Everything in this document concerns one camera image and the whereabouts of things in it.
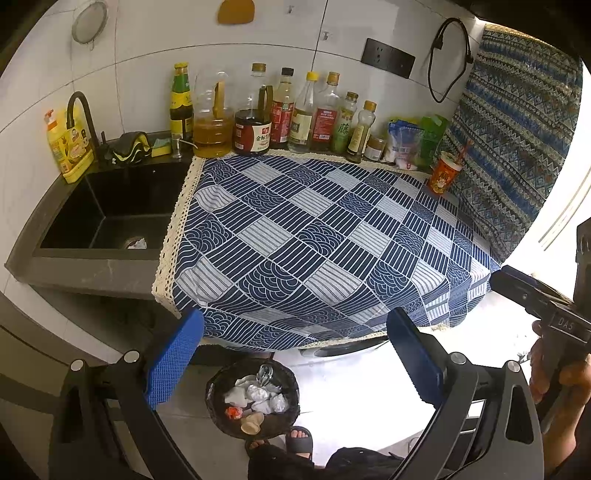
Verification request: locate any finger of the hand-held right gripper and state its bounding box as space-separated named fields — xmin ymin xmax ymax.
xmin=489 ymin=265 xmax=572 ymax=319

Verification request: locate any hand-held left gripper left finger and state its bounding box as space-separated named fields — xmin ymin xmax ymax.
xmin=48 ymin=307 xmax=206 ymax=480

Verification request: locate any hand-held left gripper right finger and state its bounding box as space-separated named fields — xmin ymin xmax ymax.
xmin=385 ymin=307 xmax=546 ymax=480

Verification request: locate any round bin with black bag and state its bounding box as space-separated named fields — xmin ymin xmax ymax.
xmin=205 ymin=359 xmax=301 ymax=439

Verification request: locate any white paper cup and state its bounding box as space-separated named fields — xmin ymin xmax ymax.
xmin=223 ymin=387 xmax=250 ymax=409

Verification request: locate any beige paper cup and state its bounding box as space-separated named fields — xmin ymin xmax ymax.
xmin=241 ymin=412 xmax=265 ymax=436

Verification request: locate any person's right forearm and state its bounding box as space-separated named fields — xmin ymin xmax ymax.
xmin=540 ymin=383 xmax=591 ymax=480

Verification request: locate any person's right hand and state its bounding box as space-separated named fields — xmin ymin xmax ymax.
xmin=529 ymin=322 xmax=591 ymax=407

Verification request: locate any person's dark clothing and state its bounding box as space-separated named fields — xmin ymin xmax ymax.
xmin=247 ymin=445 xmax=407 ymax=480

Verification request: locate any red paper cup with straw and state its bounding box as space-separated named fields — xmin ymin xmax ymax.
xmin=427 ymin=141 xmax=474 ymax=195

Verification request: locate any blue patterned curtain cloth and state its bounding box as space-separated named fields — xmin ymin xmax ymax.
xmin=431 ymin=25 xmax=583 ymax=264

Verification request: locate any blue patterned tablecloth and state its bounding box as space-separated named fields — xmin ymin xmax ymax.
xmin=151 ymin=148 xmax=502 ymax=347

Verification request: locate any black kitchen sink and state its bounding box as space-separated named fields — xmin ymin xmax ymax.
xmin=4 ymin=124 xmax=204 ymax=301

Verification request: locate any green packet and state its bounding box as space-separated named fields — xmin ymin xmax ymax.
xmin=418 ymin=114 xmax=451 ymax=172

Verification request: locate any white blue seasoning bag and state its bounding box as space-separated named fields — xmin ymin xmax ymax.
xmin=383 ymin=119 xmax=426 ymax=169

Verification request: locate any small glass jar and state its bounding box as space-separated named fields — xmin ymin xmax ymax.
xmin=364 ymin=136 xmax=387 ymax=162

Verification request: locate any metal soap pump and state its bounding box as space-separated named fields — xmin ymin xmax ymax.
xmin=172 ymin=133 xmax=199 ymax=159

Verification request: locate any yellow black cleaning cloth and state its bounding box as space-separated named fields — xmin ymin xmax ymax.
xmin=112 ymin=130 xmax=153 ymax=164

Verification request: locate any large cooking oil jug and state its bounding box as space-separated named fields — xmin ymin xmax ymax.
xmin=191 ymin=71 xmax=235 ymax=158

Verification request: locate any small gold-capped clear bottle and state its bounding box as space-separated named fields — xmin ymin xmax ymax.
xmin=346 ymin=100 xmax=377 ymax=163

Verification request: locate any yellow dish soap bottle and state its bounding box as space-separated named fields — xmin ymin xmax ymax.
xmin=45 ymin=108 xmax=95 ymax=184

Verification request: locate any clear bottle with green label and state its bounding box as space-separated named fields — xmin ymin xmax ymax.
xmin=331 ymin=91 xmax=360 ymax=155

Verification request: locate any dark soy sauce jug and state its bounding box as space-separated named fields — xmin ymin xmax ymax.
xmin=232 ymin=62 xmax=274 ymax=156

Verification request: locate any black faucet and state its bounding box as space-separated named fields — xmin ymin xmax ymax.
xmin=66 ymin=91 xmax=112 ymax=162

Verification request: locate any clear bottle with red label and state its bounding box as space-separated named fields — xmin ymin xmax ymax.
xmin=310 ymin=71 xmax=341 ymax=154

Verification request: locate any green yellow sauce bottle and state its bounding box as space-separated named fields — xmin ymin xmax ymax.
xmin=168 ymin=62 xmax=195 ymax=141

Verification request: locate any yellow-capped clear vinegar bottle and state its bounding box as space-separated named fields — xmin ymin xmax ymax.
xmin=288 ymin=71 xmax=320 ymax=154

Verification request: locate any dark-capped red label bottle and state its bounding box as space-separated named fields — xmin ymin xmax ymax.
xmin=270 ymin=67 xmax=296 ymax=149

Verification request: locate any round metal strainer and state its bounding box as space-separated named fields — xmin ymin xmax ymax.
xmin=71 ymin=0 xmax=109 ymax=45

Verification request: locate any black cable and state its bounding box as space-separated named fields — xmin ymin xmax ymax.
xmin=427 ymin=17 xmax=475 ymax=104

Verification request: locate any black wall socket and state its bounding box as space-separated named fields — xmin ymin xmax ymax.
xmin=361 ymin=38 xmax=416 ymax=78

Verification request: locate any orange wall pad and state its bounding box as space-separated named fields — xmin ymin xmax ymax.
xmin=218 ymin=0 xmax=256 ymax=24

